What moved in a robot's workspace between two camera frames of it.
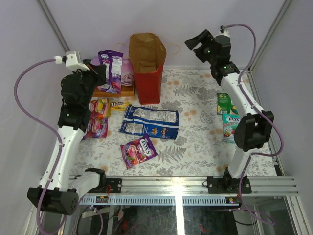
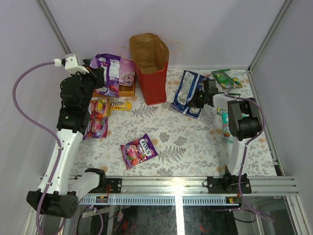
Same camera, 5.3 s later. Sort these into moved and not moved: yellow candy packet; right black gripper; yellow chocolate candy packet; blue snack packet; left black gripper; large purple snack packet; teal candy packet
Moved: large purple snack packet; blue snack packet; right black gripper
Not moved: yellow chocolate candy packet; yellow candy packet; teal candy packet; left black gripper
